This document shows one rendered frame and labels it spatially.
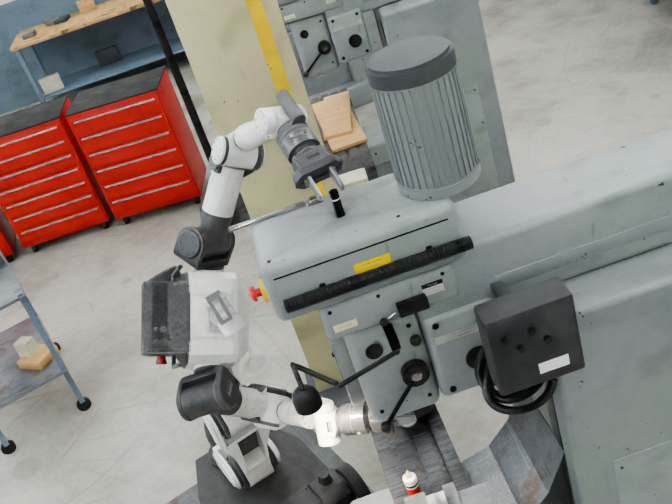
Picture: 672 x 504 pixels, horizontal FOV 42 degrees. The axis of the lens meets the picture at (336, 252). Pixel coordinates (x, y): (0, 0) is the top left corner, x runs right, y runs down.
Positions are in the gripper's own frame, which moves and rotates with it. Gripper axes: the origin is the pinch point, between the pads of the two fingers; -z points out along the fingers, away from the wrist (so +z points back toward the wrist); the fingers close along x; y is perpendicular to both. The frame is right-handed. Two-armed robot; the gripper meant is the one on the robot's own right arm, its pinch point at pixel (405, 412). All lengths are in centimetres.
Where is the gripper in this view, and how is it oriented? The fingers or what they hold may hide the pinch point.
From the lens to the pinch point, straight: 242.3
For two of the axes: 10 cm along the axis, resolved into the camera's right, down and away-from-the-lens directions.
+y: 2.7, 8.2, 5.1
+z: -9.5, 1.6, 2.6
